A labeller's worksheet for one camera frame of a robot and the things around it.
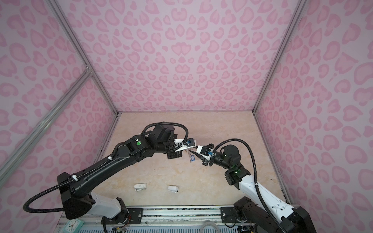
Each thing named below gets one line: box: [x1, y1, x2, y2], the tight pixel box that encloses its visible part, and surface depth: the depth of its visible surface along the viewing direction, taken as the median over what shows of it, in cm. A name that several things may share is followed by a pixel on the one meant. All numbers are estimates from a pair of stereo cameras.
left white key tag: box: [134, 183, 147, 192], surface depth 82 cm
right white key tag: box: [167, 185, 179, 193], surface depth 82 cm
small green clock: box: [62, 218, 85, 233], surface depth 71 cm
